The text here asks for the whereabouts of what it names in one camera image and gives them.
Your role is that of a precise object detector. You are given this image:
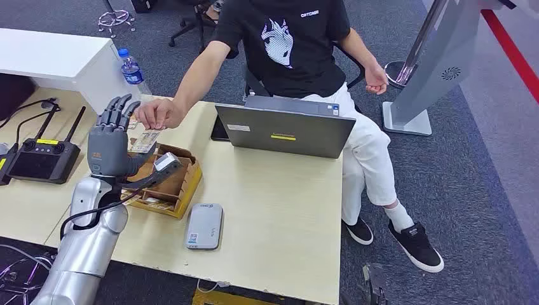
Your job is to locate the chrome stanchion post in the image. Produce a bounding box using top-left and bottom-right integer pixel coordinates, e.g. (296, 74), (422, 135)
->
(384, 0), (448, 89)

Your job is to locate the black desk cable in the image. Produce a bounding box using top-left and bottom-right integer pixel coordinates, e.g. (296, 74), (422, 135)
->
(0, 97), (60, 129)
(15, 107), (62, 148)

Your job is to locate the person's left hand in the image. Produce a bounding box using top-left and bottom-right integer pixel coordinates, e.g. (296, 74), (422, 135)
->
(364, 62), (390, 95)

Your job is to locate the white card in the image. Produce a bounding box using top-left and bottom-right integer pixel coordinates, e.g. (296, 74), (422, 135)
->
(143, 196), (174, 212)

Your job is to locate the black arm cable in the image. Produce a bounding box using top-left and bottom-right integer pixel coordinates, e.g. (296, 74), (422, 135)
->
(59, 189), (142, 241)

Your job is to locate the dark bag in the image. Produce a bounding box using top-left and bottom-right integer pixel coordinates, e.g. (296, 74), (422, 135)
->
(0, 73), (37, 121)

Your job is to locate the chrome chair base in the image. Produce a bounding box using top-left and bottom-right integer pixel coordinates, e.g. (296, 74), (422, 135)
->
(97, 0), (137, 39)

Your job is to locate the black remote controller with antennas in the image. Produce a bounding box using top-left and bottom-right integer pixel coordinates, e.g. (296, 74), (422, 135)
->
(7, 104), (87, 185)

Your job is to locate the white cable under table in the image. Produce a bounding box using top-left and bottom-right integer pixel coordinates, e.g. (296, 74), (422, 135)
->
(196, 280), (230, 294)

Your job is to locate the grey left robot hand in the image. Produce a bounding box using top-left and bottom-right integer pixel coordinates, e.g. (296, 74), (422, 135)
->
(87, 93), (159, 180)

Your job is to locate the grey laptop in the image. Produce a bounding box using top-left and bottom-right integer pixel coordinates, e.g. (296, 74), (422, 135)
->
(214, 95), (357, 160)

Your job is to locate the clear water bottle blue cap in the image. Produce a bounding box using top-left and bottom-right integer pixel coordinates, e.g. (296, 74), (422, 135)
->
(117, 48), (153, 96)

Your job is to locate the person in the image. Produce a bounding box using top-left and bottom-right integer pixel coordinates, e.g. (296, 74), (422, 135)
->
(133, 0), (445, 275)
(204, 0), (226, 22)

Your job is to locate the black phone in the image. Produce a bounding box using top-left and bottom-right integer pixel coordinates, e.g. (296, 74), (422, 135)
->
(210, 116), (230, 142)

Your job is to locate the cardboard organizer box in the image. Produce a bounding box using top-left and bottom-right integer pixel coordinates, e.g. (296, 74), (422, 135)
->
(119, 143), (204, 220)

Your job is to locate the black case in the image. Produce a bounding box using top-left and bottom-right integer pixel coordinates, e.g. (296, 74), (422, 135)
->
(130, 0), (159, 13)

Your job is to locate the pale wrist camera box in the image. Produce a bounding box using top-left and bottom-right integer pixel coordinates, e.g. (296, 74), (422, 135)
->
(153, 152), (182, 173)

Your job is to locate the black camera bracket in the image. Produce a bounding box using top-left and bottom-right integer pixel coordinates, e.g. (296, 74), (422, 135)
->
(121, 158), (185, 191)

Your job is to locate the grey card reader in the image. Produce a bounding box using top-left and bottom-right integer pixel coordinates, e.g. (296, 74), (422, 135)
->
(185, 203), (224, 251)

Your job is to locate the grey kiosk stand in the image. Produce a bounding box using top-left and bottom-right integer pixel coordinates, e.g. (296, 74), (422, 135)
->
(381, 0), (517, 137)

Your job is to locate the yellow box under table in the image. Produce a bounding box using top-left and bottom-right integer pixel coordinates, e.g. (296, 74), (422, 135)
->
(191, 288), (279, 305)

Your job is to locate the black device with yellow label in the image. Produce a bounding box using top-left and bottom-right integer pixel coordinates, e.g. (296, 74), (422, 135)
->
(0, 153), (18, 187)

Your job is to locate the black floor bracket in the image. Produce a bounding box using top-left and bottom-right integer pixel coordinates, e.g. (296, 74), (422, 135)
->
(362, 262), (390, 305)

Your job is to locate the person's right hand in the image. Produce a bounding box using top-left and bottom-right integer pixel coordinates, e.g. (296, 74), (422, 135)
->
(133, 98), (186, 130)

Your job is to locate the white desk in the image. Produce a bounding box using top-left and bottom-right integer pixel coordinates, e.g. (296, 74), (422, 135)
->
(0, 27), (142, 115)

